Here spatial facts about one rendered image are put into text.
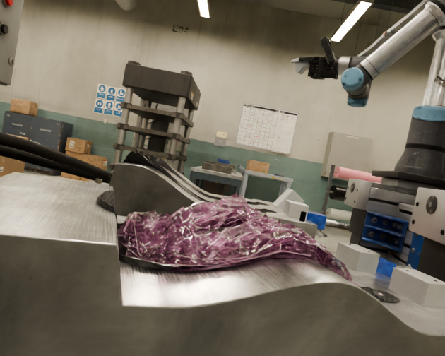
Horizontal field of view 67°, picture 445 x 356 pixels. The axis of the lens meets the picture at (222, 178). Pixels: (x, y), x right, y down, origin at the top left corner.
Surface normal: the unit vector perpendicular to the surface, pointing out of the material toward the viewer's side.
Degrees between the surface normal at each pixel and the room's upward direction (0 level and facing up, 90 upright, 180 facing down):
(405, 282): 90
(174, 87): 90
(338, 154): 90
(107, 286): 90
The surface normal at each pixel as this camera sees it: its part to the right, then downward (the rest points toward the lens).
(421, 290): -0.93, -0.16
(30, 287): 0.32, 0.11
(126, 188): 0.03, 0.06
